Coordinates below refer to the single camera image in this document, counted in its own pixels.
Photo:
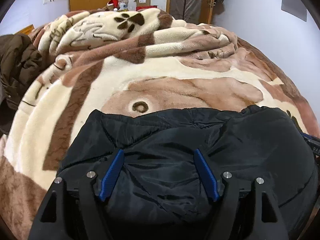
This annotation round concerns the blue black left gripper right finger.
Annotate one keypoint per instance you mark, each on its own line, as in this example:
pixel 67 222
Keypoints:
pixel 242 209

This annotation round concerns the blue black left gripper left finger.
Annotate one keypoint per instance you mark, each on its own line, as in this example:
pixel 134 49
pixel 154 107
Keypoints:
pixel 73 206

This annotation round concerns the black puffer jacket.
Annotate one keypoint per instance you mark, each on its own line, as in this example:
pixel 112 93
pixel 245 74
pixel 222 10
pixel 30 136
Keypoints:
pixel 186 174

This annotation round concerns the brown cream fleece blanket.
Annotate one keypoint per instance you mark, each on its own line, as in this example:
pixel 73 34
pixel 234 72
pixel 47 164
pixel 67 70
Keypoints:
pixel 130 63

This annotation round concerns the dark brown jacket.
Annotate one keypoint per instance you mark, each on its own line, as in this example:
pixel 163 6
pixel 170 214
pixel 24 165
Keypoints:
pixel 21 63

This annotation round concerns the wooden framed grey door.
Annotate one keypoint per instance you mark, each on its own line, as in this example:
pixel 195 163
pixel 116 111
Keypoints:
pixel 192 11

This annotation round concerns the wooden headboard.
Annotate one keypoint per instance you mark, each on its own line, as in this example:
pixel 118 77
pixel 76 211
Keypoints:
pixel 27 30

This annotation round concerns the red santa hat plush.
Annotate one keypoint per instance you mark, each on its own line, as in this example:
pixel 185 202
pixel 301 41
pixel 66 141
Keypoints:
pixel 112 5

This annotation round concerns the red gift box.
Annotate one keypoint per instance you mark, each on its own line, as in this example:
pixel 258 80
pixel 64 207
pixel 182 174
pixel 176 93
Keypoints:
pixel 140 8

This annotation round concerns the cardboard box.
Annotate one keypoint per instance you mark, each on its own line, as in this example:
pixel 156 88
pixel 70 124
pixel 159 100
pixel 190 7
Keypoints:
pixel 142 3

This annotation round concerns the grey wall panel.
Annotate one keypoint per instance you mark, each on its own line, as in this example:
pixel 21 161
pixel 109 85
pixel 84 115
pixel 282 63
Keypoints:
pixel 295 8

